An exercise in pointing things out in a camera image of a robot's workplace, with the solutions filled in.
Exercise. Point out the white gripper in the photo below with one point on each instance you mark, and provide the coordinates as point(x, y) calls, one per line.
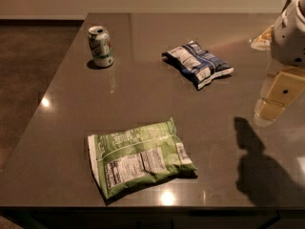
point(288, 38)

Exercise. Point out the blue chip bag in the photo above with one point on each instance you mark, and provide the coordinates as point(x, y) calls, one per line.
point(197, 64)

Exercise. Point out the green chip bag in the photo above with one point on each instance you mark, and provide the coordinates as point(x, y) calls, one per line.
point(137, 157)

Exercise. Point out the green 7up soda can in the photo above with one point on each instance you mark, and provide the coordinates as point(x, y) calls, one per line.
point(100, 45)

